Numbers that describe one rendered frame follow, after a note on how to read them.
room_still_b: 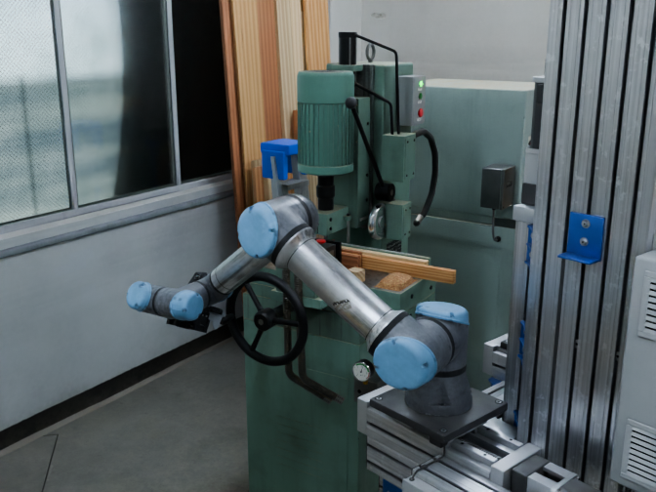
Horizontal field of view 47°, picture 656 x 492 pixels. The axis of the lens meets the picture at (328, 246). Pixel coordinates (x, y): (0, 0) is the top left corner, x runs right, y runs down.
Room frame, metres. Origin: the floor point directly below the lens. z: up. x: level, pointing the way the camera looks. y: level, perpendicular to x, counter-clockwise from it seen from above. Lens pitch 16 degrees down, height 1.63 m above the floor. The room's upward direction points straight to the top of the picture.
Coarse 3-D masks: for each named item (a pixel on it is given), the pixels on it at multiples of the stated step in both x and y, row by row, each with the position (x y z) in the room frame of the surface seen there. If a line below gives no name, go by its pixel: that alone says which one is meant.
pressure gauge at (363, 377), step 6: (360, 360) 2.05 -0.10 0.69; (366, 360) 2.05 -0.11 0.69; (354, 366) 2.05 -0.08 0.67; (360, 366) 2.04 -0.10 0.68; (366, 366) 2.02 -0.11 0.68; (372, 366) 2.04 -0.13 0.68; (354, 372) 2.05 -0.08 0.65; (366, 372) 2.03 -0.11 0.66; (372, 372) 2.03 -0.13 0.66; (360, 378) 2.04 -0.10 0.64; (366, 378) 2.03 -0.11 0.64; (366, 384) 2.05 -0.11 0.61
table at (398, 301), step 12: (372, 276) 2.20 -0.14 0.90; (384, 276) 2.20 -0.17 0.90; (372, 288) 2.09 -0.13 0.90; (408, 288) 2.09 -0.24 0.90; (420, 288) 2.16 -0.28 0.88; (276, 300) 2.15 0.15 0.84; (312, 300) 2.08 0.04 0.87; (384, 300) 2.07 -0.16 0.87; (396, 300) 2.05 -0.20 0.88; (408, 300) 2.09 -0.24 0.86
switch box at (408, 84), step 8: (400, 80) 2.53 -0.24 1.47; (408, 80) 2.52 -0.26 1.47; (416, 80) 2.52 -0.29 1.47; (424, 80) 2.58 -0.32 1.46; (400, 88) 2.53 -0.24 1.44; (408, 88) 2.52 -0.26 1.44; (416, 88) 2.53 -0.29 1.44; (424, 88) 2.58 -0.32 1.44; (400, 96) 2.53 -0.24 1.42; (408, 96) 2.52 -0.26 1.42; (416, 96) 2.53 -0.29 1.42; (424, 96) 2.58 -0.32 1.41; (400, 104) 2.53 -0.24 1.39; (408, 104) 2.52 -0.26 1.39; (416, 104) 2.53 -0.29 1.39; (424, 104) 2.58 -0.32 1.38; (400, 112) 2.53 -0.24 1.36; (408, 112) 2.52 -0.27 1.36; (416, 112) 2.53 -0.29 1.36; (424, 112) 2.58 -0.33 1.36; (400, 120) 2.53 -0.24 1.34; (408, 120) 2.52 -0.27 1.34; (416, 120) 2.53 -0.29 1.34; (424, 120) 2.59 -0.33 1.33
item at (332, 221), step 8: (336, 208) 2.39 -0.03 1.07; (344, 208) 2.40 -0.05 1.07; (320, 216) 2.32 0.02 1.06; (328, 216) 2.31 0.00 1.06; (336, 216) 2.35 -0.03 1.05; (320, 224) 2.32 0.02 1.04; (328, 224) 2.31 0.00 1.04; (336, 224) 2.35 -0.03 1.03; (344, 224) 2.40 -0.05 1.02; (320, 232) 2.32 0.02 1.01; (328, 232) 2.31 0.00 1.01
